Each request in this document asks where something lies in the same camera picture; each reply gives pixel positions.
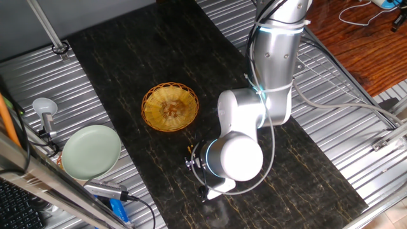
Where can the yellow woven basket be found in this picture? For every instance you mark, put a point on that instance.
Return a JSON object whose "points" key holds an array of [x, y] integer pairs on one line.
{"points": [[170, 108]]}

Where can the grey camera on mount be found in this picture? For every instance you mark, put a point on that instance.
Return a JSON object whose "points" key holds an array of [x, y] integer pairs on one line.
{"points": [[48, 122]]}

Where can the metal corner bracket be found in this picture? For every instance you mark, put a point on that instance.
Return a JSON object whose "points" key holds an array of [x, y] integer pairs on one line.
{"points": [[388, 140]]}

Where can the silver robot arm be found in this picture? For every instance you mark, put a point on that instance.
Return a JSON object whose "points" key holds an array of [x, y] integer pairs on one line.
{"points": [[273, 63]]}

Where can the metal pole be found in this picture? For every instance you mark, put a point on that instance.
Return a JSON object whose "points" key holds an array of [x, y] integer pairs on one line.
{"points": [[47, 28]]}

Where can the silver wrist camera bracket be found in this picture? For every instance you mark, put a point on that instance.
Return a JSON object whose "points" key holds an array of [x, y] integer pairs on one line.
{"points": [[222, 187]]}

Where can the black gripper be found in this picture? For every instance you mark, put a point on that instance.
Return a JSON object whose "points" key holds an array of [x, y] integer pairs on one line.
{"points": [[198, 157]]}

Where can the black stand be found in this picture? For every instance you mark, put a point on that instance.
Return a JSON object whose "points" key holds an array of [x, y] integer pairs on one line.
{"points": [[399, 19]]}

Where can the orange tube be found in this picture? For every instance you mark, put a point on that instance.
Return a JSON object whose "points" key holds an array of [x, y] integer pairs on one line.
{"points": [[7, 121]]}

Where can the pale green plate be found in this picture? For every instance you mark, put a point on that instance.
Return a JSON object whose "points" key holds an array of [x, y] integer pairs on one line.
{"points": [[90, 152]]}

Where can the black keyboard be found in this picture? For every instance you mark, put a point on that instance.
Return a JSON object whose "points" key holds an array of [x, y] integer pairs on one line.
{"points": [[17, 210]]}

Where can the yellow plastic clamp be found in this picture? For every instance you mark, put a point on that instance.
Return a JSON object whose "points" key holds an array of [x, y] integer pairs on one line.
{"points": [[190, 149]]}

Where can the aluminium frame bar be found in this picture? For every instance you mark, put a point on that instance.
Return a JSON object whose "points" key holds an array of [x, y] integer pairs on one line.
{"points": [[47, 183]]}

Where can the black marble pattern mat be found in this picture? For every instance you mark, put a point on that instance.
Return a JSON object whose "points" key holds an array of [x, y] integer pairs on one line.
{"points": [[127, 63]]}

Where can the silver camera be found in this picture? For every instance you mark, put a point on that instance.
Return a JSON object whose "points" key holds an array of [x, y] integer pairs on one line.
{"points": [[105, 189]]}

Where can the black clamp mount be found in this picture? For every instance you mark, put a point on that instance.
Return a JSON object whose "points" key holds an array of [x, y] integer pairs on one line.
{"points": [[52, 144]]}

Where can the blue device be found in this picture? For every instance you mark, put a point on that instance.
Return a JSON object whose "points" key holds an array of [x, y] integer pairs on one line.
{"points": [[388, 4]]}

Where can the white plastic ladle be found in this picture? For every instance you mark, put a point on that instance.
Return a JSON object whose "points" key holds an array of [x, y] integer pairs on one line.
{"points": [[44, 106]]}

